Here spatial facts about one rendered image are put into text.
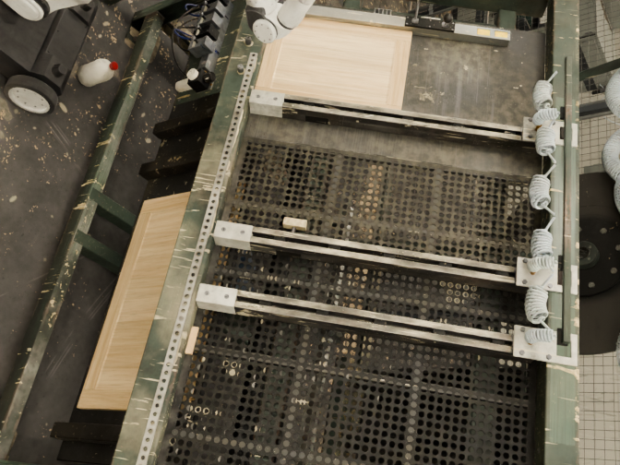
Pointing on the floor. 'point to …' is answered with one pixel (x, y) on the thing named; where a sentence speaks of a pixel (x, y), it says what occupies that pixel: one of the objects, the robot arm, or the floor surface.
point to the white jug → (96, 72)
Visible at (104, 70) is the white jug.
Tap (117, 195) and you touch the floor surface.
